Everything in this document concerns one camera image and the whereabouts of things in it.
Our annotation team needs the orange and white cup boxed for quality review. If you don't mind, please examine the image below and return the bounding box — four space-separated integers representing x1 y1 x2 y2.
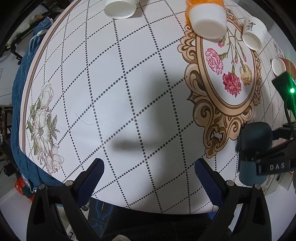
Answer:
185 0 227 40

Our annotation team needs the blue quilted blanket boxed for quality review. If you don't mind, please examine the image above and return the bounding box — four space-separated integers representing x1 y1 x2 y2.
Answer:
10 17 63 197

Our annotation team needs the white cup with birds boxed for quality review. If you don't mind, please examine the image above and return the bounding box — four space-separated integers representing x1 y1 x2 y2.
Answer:
242 16 267 51

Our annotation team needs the floral patterned tablecloth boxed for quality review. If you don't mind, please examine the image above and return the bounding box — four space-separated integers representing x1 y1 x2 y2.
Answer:
19 1 286 214

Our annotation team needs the white cup with crane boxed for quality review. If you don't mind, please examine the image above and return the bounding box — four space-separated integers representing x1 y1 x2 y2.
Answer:
104 0 139 20

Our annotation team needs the dark teal cup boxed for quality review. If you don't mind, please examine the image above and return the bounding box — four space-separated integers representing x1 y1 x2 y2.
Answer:
238 122 273 186

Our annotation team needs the red paper cup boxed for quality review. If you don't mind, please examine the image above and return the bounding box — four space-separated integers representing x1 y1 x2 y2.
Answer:
271 57 296 79

